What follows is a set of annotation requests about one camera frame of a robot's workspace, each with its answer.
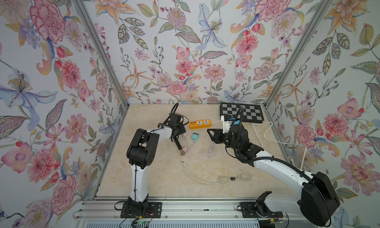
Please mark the black white checkerboard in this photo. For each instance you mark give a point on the black white checkerboard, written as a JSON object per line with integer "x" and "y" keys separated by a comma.
{"x": 248, "y": 113}

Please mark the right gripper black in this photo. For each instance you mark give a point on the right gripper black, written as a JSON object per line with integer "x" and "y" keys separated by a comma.
{"x": 218, "y": 135}

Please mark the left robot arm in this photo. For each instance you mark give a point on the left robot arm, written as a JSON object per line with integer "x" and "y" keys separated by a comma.
{"x": 141, "y": 153}

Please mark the aluminium front rail frame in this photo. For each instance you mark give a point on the aluminium front rail frame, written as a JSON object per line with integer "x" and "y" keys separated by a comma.
{"x": 105, "y": 212}

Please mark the orange power strip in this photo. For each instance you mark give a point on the orange power strip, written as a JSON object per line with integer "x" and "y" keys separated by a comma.
{"x": 200, "y": 124}

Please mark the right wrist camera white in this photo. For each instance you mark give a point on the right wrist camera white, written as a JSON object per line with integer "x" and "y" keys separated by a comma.
{"x": 227, "y": 121}

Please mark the teal usb charger adapter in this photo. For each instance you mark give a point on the teal usb charger adapter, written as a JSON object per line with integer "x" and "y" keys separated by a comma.
{"x": 195, "y": 136}

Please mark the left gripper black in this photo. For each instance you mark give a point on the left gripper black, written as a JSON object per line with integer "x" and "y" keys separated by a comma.
{"x": 182, "y": 128}

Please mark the black electric toothbrush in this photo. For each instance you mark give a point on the black electric toothbrush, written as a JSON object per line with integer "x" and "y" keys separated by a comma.
{"x": 177, "y": 143}

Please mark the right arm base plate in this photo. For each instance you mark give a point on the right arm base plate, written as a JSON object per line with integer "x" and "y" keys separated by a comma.
{"x": 257, "y": 210}

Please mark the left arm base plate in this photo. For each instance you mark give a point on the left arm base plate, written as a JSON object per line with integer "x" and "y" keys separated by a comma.
{"x": 146, "y": 210}

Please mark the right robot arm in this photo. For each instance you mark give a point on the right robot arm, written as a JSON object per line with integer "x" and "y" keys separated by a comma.
{"x": 316, "y": 198}

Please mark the pink charger adapter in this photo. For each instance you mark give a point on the pink charger adapter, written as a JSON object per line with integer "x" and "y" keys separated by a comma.
{"x": 184, "y": 151}

